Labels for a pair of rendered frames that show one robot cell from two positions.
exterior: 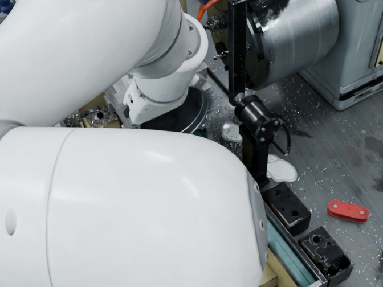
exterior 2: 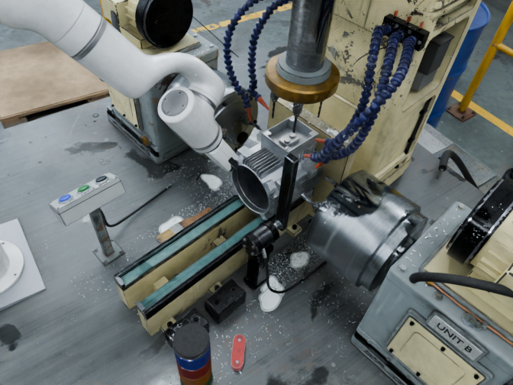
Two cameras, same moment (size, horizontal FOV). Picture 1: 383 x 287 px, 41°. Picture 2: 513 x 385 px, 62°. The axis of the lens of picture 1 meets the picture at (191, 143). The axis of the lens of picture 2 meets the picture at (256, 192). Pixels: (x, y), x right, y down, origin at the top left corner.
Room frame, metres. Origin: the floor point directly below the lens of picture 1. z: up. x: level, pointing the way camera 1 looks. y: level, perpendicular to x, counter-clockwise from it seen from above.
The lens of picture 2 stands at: (0.41, -0.71, 1.90)
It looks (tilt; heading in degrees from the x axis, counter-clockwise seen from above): 48 degrees down; 67
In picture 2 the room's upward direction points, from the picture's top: 5 degrees clockwise
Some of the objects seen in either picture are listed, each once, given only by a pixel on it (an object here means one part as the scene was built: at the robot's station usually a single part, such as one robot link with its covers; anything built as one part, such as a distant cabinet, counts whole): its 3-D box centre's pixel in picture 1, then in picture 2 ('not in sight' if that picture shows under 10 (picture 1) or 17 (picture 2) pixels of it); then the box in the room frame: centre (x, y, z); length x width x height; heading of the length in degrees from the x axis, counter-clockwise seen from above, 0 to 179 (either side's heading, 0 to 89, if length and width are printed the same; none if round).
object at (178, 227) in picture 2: not in sight; (185, 225); (0.53, 0.11, 0.80); 0.21 x 0.05 x 0.01; 24
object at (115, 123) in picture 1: (105, 131); not in sight; (0.82, 0.20, 0.86); 0.07 x 0.06 x 0.12; 115
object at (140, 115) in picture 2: not in sight; (158, 85); (0.55, 0.61, 0.99); 0.35 x 0.31 x 0.37; 115
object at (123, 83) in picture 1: (153, 87); (275, 173); (0.79, 0.07, 1.01); 0.20 x 0.19 x 0.19; 24
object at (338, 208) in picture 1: (347, 211); (238, 352); (0.56, -0.32, 0.81); 0.09 x 0.03 x 0.02; 67
